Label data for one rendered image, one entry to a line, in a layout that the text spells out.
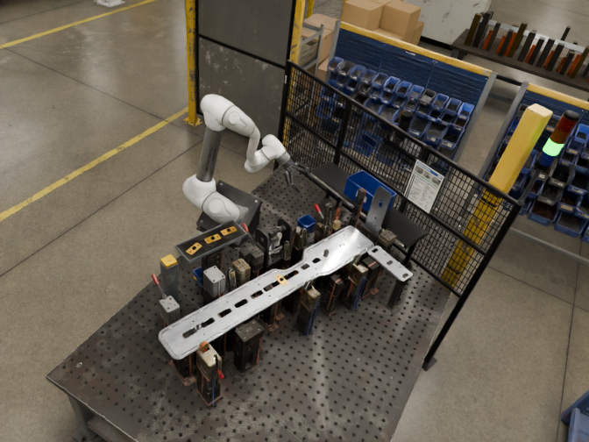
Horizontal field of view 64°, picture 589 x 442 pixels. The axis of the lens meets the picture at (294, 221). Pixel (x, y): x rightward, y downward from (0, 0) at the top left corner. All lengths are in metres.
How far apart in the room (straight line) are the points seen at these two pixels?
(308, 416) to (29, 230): 2.93
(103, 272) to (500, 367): 3.14
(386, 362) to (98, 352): 1.55
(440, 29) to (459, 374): 6.58
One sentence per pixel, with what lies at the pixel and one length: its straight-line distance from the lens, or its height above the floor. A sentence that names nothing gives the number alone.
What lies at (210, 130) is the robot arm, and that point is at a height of 1.49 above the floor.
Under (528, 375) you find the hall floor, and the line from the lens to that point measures 4.09.
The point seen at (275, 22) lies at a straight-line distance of 4.60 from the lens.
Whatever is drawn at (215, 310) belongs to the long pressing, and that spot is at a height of 1.00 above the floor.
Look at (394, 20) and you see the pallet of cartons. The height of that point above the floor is 0.90.
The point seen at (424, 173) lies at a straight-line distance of 2.96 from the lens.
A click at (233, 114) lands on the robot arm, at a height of 1.66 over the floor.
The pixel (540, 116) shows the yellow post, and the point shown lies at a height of 1.99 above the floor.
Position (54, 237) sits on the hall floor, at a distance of 4.40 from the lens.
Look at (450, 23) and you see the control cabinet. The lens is 9.08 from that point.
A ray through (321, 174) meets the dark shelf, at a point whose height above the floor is 1.03.
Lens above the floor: 2.97
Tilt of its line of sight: 42 degrees down
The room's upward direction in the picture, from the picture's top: 10 degrees clockwise
